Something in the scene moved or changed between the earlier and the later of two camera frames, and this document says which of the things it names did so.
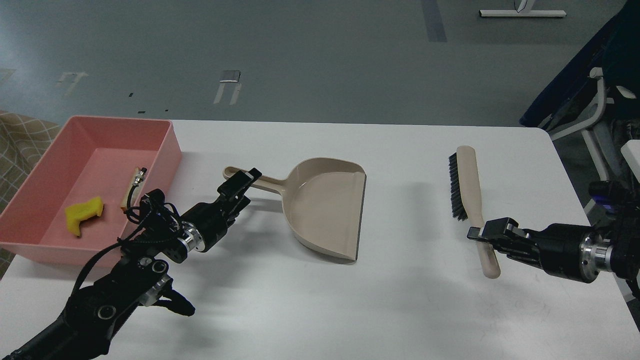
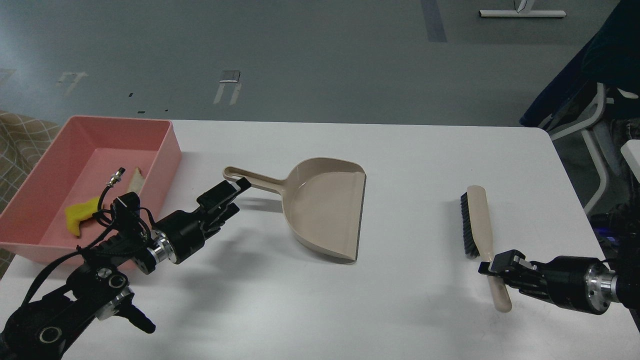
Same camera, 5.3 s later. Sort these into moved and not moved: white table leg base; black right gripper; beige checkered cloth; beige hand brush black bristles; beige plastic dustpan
Moved: beige hand brush black bristles; black right gripper
Not moved: white table leg base; beige plastic dustpan; beige checkered cloth
